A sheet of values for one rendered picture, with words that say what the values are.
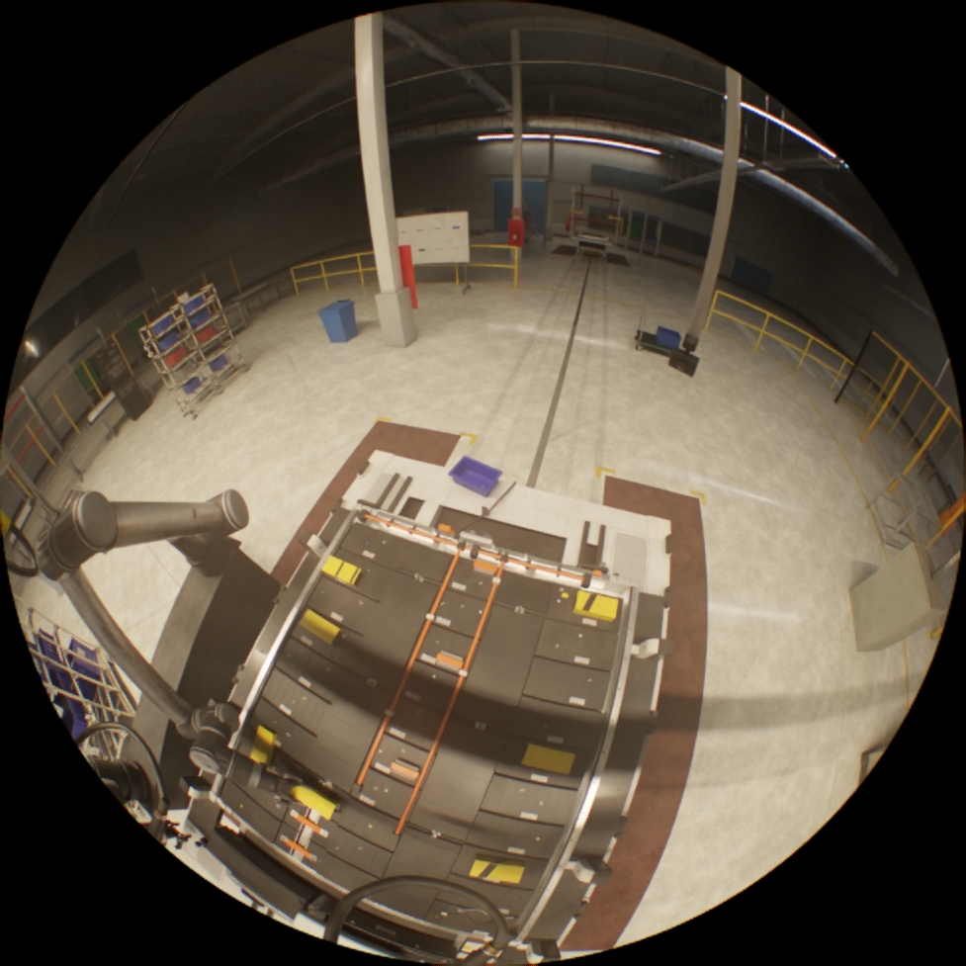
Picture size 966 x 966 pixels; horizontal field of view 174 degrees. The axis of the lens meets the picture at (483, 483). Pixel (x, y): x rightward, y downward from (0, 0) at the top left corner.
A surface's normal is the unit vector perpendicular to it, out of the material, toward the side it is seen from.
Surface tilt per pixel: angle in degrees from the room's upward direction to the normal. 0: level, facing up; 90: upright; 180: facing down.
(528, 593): 0
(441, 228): 90
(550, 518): 0
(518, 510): 0
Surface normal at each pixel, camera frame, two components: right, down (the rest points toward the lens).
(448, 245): -0.20, 0.76
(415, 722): -0.02, -0.64
